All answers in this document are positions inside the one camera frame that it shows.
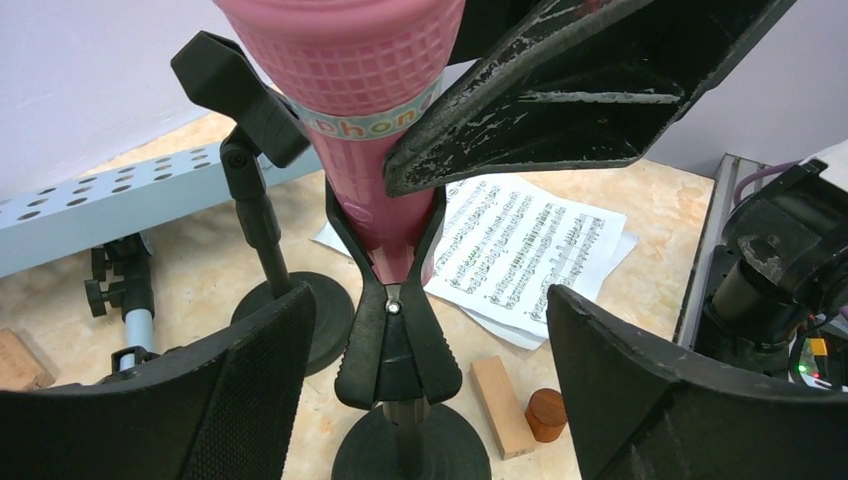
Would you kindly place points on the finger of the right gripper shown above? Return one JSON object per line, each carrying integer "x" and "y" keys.
{"x": 578, "y": 85}

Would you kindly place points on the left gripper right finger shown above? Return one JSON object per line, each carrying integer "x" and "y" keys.
{"x": 642, "y": 407}

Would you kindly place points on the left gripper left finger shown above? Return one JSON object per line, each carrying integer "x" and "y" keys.
{"x": 222, "y": 407}

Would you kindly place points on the black stand of pink microphone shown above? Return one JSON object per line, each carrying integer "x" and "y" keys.
{"x": 398, "y": 368}

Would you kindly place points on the pink microphone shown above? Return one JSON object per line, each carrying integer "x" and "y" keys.
{"x": 358, "y": 74}

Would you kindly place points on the light blue music stand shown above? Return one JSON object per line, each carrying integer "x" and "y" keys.
{"x": 201, "y": 264}

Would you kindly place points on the black round microphone stand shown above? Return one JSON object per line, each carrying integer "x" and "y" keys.
{"x": 216, "y": 74}

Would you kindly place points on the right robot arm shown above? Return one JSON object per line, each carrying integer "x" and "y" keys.
{"x": 791, "y": 242}

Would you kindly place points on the brown wooden cylinder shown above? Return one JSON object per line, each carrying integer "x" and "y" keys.
{"x": 546, "y": 415}

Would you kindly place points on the wooden block near stand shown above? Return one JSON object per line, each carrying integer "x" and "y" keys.
{"x": 502, "y": 408}

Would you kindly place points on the small wooden block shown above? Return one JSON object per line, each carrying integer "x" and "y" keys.
{"x": 21, "y": 370}

